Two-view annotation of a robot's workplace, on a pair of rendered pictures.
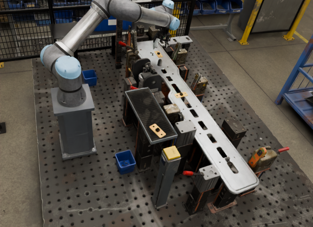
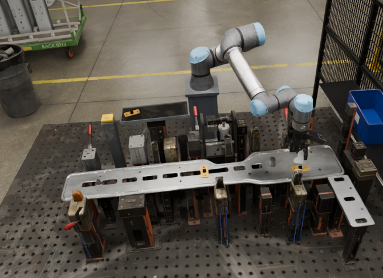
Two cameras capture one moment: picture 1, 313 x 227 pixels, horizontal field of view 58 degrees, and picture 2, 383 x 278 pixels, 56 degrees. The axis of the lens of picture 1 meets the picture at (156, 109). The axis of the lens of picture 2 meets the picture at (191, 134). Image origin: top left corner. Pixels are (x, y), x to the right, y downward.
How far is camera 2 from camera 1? 2.37 m
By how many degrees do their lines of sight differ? 81
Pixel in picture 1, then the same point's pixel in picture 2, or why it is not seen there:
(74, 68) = (192, 54)
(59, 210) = not seen: hidden behind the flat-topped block
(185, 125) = (136, 140)
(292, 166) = not seen: outside the picture
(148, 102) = (168, 113)
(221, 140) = (122, 186)
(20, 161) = not seen: hidden behind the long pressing
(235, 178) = (77, 182)
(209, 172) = (89, 154)
